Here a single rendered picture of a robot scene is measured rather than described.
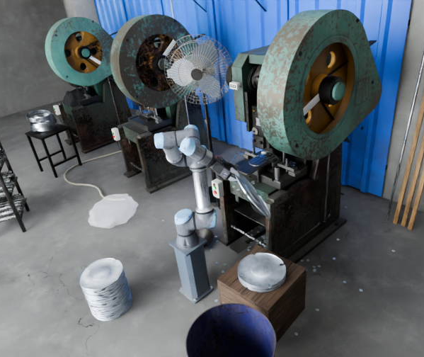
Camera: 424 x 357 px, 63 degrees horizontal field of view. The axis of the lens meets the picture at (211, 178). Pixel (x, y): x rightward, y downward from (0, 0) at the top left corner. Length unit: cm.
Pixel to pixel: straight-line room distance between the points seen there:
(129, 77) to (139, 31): 39
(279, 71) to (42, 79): 711
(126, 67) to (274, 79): 172
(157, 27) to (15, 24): 529
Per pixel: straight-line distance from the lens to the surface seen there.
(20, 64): 840
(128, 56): 326
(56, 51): 483
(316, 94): 209
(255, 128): 246
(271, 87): 185
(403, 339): 251
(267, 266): 221
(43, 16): 851
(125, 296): 260
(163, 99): 347
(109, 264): 261
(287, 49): 186
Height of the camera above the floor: 192
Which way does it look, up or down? 29 degrees down
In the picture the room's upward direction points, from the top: 7 degrees counter-clockwise
